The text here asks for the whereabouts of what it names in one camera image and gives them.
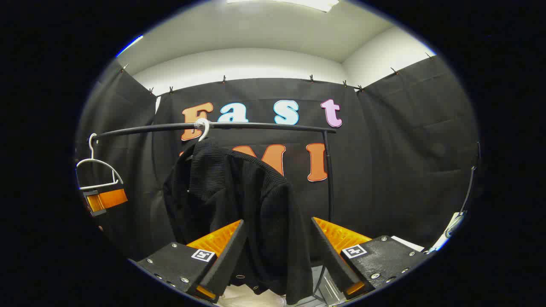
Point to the black backdrop cloth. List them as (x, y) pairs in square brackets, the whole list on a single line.
[(405, 149)]

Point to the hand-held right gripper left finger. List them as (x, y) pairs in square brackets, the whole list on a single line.
[(226, 256)]

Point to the grey ribbed metal panel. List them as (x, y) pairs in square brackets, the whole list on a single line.
[(330, 290)]

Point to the white laundry hamper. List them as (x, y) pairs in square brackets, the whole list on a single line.
[(243, 297)]

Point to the black knit jacket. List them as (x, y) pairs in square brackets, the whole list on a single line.
[(239, 200)]

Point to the black metal clothes rack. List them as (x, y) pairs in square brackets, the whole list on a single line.
[(264, 125)]

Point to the white plastic clothes hanger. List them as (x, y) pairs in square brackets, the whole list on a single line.
[(91, 149), (207, 131)]

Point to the ceiling light panel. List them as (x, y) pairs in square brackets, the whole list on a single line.
[(298, 3)]

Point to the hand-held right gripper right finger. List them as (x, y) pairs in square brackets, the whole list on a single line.
[(330, 256)]

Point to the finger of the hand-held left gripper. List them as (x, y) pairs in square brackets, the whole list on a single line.
[(108, 199)]

